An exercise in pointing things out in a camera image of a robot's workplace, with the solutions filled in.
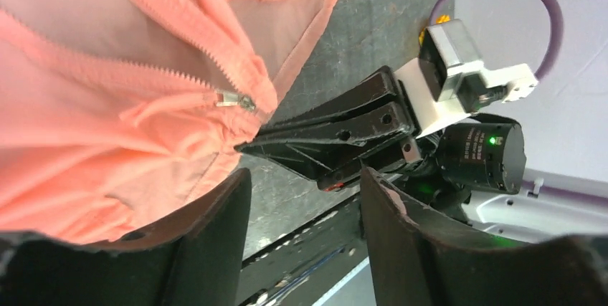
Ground salmon pink zip jacket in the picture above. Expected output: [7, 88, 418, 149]
[1, 0, 338, 244]

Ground yellow red toy block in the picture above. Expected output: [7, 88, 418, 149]
[417, 14, 452, 46]

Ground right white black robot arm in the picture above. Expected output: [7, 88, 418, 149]
[237, 66, 607, 242]

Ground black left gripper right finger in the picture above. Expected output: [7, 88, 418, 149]
[360, 167, 607, 305]

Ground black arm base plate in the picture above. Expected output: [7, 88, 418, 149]
[235, 194, 367, 305]

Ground silver zipper slider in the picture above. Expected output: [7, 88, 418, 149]
[215, 91, 257, 112]

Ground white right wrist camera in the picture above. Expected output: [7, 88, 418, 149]
[400, 20, 538, 129]

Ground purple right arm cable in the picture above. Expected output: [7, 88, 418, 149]
[429, 0, 565, 82]

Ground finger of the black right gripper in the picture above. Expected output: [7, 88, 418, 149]
[258, 67, 414, 145]
[236, 135, 405, 191]

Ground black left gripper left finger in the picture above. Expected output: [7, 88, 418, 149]
[1, 168, 252, 305]

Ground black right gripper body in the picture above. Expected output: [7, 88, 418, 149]
[381, 67, 445, 180]

